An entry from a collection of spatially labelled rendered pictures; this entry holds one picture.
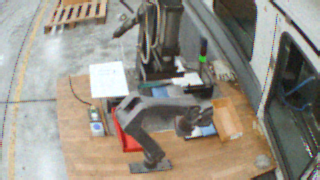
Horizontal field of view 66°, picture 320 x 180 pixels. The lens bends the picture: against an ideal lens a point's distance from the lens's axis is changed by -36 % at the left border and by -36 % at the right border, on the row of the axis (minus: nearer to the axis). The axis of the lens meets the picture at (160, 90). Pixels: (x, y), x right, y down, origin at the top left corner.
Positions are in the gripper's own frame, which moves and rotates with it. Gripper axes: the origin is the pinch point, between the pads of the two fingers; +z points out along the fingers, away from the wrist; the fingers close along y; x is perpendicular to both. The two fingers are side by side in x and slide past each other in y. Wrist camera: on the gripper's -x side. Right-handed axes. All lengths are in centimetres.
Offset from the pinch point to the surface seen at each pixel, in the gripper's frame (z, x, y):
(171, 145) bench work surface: 10.1, 1.5, -4.8
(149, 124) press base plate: 17.7, 9.6, 8.1
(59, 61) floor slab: 191, 84, 127
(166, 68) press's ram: -3.4, 4.3, 27.1
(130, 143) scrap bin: 11.2, 20.3, -3.5
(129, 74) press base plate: 37, 16, 41
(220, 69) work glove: 33, -37, 44
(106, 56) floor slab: 188, 22, 128
